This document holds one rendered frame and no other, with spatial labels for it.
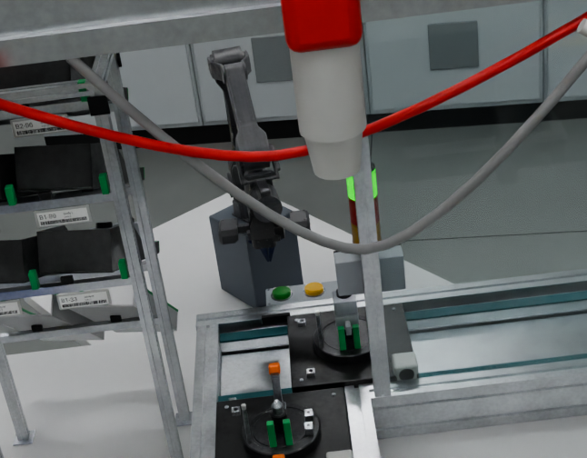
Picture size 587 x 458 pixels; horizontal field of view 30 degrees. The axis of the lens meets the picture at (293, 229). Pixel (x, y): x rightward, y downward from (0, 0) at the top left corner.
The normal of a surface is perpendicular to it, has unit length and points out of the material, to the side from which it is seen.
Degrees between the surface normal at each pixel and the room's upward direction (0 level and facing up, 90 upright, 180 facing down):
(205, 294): 0
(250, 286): 90
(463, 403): 90
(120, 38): 90
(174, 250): 0
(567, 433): 0
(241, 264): 90
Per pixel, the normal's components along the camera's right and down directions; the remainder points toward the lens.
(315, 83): -0.34, 0.50
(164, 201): -0.11, -0.86
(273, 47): -0.08, 0.51
